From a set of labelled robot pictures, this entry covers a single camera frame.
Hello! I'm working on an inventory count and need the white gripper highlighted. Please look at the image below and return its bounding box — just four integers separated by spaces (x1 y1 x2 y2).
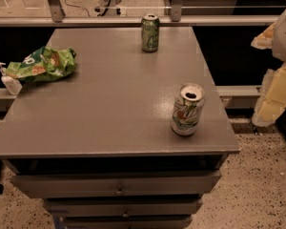
251 10 286 127

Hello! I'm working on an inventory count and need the green rice chip bag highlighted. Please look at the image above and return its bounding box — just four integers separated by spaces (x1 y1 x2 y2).
4 47 76 82

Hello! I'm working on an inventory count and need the white green soda can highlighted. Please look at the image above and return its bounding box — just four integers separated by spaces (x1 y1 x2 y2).
171 83 206 135

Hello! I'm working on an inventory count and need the grey drawer cabinet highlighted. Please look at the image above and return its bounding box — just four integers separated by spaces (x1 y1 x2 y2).
0 27 238 229

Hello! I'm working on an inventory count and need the white pump sanitizer bottle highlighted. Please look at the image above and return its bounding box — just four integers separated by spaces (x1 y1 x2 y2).
0 62 22 95

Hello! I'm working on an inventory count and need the metal railing frame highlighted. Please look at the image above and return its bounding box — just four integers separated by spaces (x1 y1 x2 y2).
0 0 278 28

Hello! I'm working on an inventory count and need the black cable on floor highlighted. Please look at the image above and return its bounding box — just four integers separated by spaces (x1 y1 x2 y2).
57 0 92 17

